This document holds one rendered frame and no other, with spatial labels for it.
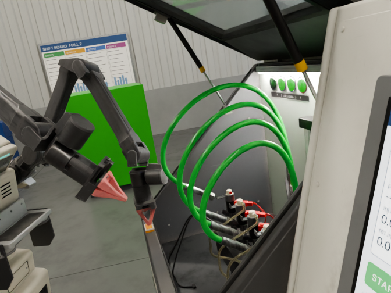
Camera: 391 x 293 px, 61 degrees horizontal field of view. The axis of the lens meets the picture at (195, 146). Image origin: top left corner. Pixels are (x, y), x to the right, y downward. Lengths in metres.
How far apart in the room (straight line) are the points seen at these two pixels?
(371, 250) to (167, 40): 7.09
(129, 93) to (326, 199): 3.72
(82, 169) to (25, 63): 7.00
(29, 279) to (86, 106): 2.94
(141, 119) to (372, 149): 3.83
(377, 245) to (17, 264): 1.21
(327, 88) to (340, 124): 0.08
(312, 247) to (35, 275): 1.11
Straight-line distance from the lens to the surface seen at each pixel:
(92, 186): 0.77
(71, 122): 0.75
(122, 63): 7.32
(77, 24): 7.52
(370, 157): 0.51
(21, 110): 0.86
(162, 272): 0.98
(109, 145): 4.24
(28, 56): 7.75
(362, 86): 0.54
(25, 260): 1.46
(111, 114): 1.18
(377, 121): 0.51
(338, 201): 0.57
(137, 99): 4.19
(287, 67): 1.06
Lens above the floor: 1.50
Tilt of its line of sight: 15 degrees down
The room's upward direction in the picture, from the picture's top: 9 degrees counter-clockwise
